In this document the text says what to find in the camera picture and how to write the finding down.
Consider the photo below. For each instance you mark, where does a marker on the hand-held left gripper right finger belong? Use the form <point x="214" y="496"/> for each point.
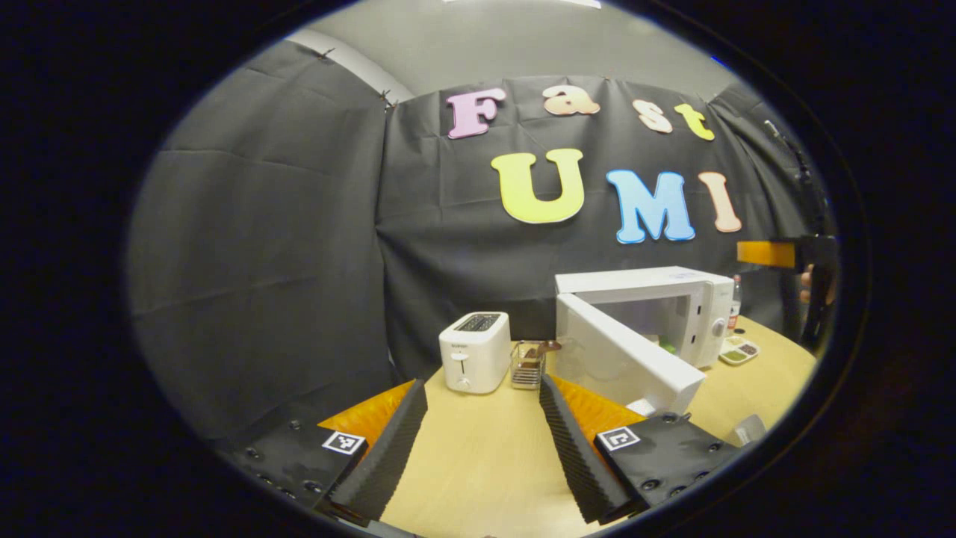
<point x="579" y="456"/>

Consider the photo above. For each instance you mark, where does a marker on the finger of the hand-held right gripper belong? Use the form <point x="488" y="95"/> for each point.
<point x="765" y="254"/>

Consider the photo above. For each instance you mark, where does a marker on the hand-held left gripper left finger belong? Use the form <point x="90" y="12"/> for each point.
<point x="388" y="456"/>

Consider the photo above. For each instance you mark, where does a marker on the white microwave oven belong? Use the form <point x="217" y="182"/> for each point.
<point x="620" y="366"/>

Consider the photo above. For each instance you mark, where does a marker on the sandwich with green lettuce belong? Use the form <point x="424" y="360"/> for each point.
<point x="667" y="347"/>

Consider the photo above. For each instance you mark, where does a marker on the clear bottle with red label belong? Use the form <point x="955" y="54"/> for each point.
<point x="736" y="306"/>

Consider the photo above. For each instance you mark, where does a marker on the white divided dish of beans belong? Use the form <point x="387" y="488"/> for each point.
<point x="738" y="351"/>

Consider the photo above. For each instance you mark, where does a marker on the white toaster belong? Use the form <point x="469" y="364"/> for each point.
<point x="474" y="359"/>

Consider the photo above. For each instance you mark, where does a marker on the white rectangular tray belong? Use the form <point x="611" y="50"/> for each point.
<point x="749" y="432"/>

